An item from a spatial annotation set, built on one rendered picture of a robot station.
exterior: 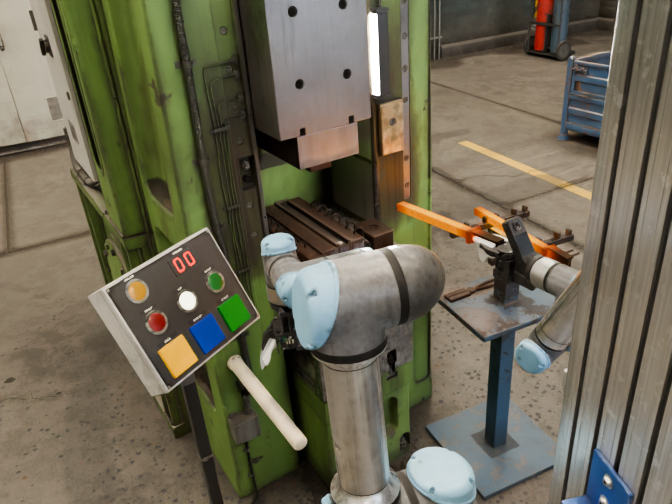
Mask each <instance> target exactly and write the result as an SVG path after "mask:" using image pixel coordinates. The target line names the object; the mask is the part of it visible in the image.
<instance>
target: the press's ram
mask: <svg viewBox="0 0 672 504"><path fill-rule="evenodd" d="M237 6H238V13H239V20H240V27H241V35H242V42H243V49H244V56H245V64H246V71H247V78H248V85H249V92H250V100H251V107H252V114H253V121H254V128H255V129H257V130H259V131H261V132H263V133H265V134H267V135H269V136H271V137H273V138H275V139H277V140H279V141H284V140H288V139H292V138H296V137H299V136H300V133H302V134H304V135H307V134H311V133H315V132H319V131H322V130H326V129H330V128H334V127H338V126H342V125H345V124H349V121H351V122H357V121H361V120H365V119H368V118H371V104H370V82H369V59H368V37H367V14H366V0H237Z"/></svg>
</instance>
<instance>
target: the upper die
mask: <svg viewBox="0 0 672 504"><path fill-rule="evenodd" d="M254 129H255V128H254ZM255 136H256V143H257V146H258V147H259V148H261V149H263V150H265V151H267V152H269V153H270V154H272V155H274V156H276V157H278V158H279V159H281V160H283V161H285V162H287V163H288V164H290V165H292V166H294V167H296V168H297V169H299V170H302V169H306V168H309V167H313V166H316V165H320V164H323V163H327V162H330V161H333V160H337V159H340V158H344V157H347V156H351V155H354V154H358V153H359V146H358V128H357V122H351V121H349V124H345V125H342V126H338V127H334V128H330V129H326V130H322V131H319V132H315V133H311V134H307V135H304V134H302V133H300V136H299V137H296V138H292V139H288V140H284V141H279V140H277V139H275V138H273V137H271V136H269V135H267V134H265V133H263V132H261V131H259V130H257V129H255Z"/></svg>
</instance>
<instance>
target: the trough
mask: <svg viewBox="0 0 672 504"><path fill-rule="evenodd" d="M279 204H281V205H282V206H284V207H285V208H287V209H288V210H290V211H291V212H293V213H294V214H296V215H297V216H299V217H300V218H302V219H303V220H305V221H306V222H307V223H309V224H310V225H312V226H313V227H315V228H316V229H318V230H319V231H321V232H322V233H324V234H325V235H327V236H328V237H330V238H331V239H333V240H334V241H336V242H339V241H341V242H343V243H342V244H340V245H339V246H340V247H343V246H345V245H348V240H347V239H345V238H344V237H342V236H341V235H339V234H338V233H336V232H335V231H333V230H332V229H330V228H329V227H327V226H325V225H324V224H322V223H321V222H319V221H318V220H316V219H315V218H313V217H312V216H310V215H309V214H307V213H306V212H304V211H302V210H301V209H299V208H298V207H296V206H295V205H293V204H292V203H290V202H289V201H285V202H282V203H279Z"/></svg>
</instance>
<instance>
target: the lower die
mask: <svg viewBox="0 0 672 504"><path fill-rule="evenodd" d="M285 201H289V202H290V203H292V204H293V205H295V206H296V207H298V208H299V209H301V210H302V211H304V212H306V213H307V214H309V215H310V216H312V217H313V218H315V219H316V220H318V221H319V222H321V223H322V224H324V225H325V226H327V227H329V228H330V229H332V230H333V231H335V232H336V233H338V234H339V235H341V236H342V237H344V238H345V239H347V240H348V245H345V246H343V247H340V246H339V243H337V242H336V241H334V240H333V239H331V238H330V237H328V236H327V235H325V234H324V233H322V232H321V231H319V230H318V229H316V228H315V227H313V226H312V225H310V224H309V223H307V222H306V221H305V220H303V219H302V218H300V217H299V216H297V215H296V214H294V213H293V212H291V211H290V210H288V209H287V208H285V207H284V206H282V205H281V204H279V203H282V202H285ZM310 205H311V204H310V203H308V202H307V201H305V200H303V199H302V198H300V197H297V198H293V199H290V200H289V199H288V198H287V199H283V200H280V201H277V202H274V205H273V206H269V207H266V215H267V217H271V218H272V219H273V221H276V222H278V223H279V226H283V227H284V228H285V230H286V231H290V232H291V233H292V236H297V237H298V238H299V241H304V242H305V243H306V248H304V244H303V243H300V244H298V246H297V252H298V258H299V260H300V261H301V262H304V261H308V260H313V259H317V258H321V257H325V256H330V255H334V254H338V253H343V252H347V251H351V250H353V249H356V248H364V237H363V236H361V235H360V234H358V233H356V232H355V234H353V230H352V229H350V228H348V227H347V229H345V227H346V226H345V225H344V224H342V223H340V225H338V221H337V220H336V219H334V218H333V220H331V216H329V215H327V214H326V215H325V216H324V212H323V211H321V210H319V211H317V208H316V207H315V206H313V205H312V207H310ZM276 228H277V224H276V223H274V224H272V225H271V234H275V230H276Z"/></svg>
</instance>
